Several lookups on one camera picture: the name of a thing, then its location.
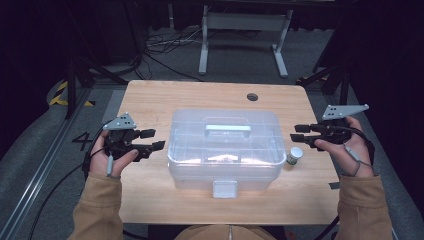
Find person's tan clothing torso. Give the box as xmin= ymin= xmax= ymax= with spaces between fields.
xmin=173 ymin=224 xmax=278 ymax=240

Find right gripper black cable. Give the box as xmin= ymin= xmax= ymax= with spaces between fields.
xmin=313 ymin=125 xmax=377 ymax=240

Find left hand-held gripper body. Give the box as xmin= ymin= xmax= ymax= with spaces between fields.
xmin=102 ymin=112 xmax=143 ymax=163

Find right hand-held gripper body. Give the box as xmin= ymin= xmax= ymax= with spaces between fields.
xmin=314 ymin=104 xmax=370 ymax=148

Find metal floor rail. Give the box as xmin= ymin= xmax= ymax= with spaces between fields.
xmin=0 ymin=87 xmax=94 ymax=240

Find black metal stand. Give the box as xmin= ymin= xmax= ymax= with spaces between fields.
xmin=295 ymin=58 xmax=355 ymax=108
xmin=61 ymin=54 xmax=129 ymax=120

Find grey metal desk frame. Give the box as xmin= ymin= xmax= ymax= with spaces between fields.
xmin=198 ymin=4 xmax=294 ymax=79

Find grey wrist strap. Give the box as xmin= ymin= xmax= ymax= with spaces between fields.
xmin=105 ymin=153 xmax=122 ymax=179
xmin=343 ymin=144 xmax=375 ymax=178

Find bundle of floor cables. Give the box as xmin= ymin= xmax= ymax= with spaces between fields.
xmin=141 ymin=25 xmax=205 ymax=83

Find person's right hand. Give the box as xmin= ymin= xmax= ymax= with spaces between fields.
xmin=314 ymin=116 xmax=375 ymax=178

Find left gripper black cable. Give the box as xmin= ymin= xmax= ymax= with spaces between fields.
xmin=28 ymin=128 xmax=113 ymax=240

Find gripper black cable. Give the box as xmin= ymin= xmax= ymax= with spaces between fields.
xmin=28 ymin=128 xmax=113 ymax=240
xmin=313 ymin=125 xmax=377 ymax=240

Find small white bottle green label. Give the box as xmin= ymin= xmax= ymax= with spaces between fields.
xmin=286 ymin=146 xmax=304 ymax=166

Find clear plastic storage box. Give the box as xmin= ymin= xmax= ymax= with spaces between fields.
xmin=167 ymin=108 xmax=288 ymax=200

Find person's left hand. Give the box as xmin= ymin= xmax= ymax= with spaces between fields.
xmin=89 ymin=129 xmax=139 ymax=178

